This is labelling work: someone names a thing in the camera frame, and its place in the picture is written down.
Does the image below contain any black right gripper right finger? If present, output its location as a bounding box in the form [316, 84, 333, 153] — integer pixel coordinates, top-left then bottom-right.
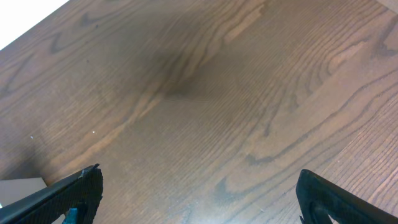
[295, 169, 397, 224]

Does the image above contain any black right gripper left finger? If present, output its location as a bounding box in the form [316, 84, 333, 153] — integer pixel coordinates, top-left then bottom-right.
[1, 164, 103, 224]

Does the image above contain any white box pink interior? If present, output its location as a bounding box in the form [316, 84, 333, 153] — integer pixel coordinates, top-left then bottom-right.
[1, 177, 65, 223]

